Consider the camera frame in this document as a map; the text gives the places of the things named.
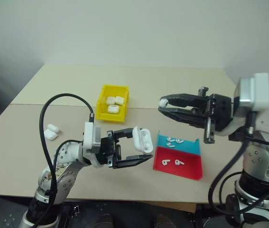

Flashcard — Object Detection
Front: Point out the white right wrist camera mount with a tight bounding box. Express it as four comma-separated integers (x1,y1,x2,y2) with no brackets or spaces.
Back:
233,72,269,113

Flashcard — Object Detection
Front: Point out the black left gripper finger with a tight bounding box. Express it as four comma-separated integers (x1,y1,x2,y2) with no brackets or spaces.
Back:
113,128,135,142
112,154,154,170

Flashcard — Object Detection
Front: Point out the red plastic tray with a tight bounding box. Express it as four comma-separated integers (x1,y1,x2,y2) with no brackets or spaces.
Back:
153,146,204,181

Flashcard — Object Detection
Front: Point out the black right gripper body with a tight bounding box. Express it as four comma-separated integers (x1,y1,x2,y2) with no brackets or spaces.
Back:
192,86,234,144

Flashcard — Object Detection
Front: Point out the yellow plastic bin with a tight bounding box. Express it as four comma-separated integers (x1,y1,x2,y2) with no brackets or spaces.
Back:
96,84,130,124

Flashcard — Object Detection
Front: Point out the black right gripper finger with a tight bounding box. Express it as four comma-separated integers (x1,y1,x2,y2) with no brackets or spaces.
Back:
158,106,208,129
160,93,201,108

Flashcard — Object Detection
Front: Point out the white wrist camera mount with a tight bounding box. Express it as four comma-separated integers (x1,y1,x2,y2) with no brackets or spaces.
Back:
82,121,102,151
233,72,269,113

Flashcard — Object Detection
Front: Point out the blue plastic tray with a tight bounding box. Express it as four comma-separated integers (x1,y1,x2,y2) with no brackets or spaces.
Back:
156,130,202,157

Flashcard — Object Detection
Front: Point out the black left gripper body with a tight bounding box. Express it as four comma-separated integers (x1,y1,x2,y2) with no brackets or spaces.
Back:
95,130,123,170

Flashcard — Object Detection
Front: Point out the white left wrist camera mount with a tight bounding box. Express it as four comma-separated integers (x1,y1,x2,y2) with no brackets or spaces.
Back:
82,121,102,151

